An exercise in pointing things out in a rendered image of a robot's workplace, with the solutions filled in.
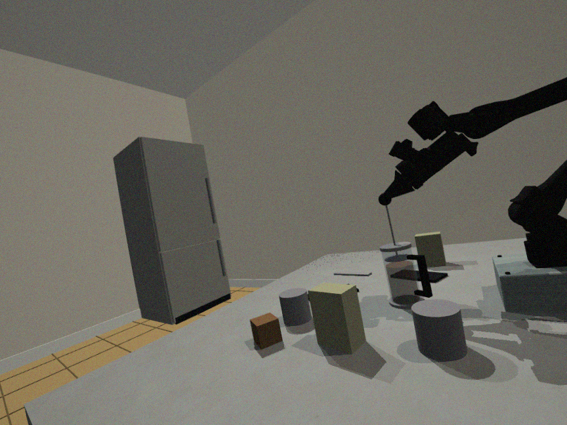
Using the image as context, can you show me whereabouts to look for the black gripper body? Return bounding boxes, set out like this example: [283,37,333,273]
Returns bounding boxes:
[395,146,447,190]

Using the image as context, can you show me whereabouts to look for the glass french press with black handle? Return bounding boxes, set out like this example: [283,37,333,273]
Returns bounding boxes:
[379,193,432,309]

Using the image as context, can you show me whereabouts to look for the brown cube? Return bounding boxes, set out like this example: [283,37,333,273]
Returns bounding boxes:
[250,313,283,350]

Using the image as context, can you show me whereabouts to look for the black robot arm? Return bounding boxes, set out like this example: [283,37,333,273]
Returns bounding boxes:
[389,78,567,268]

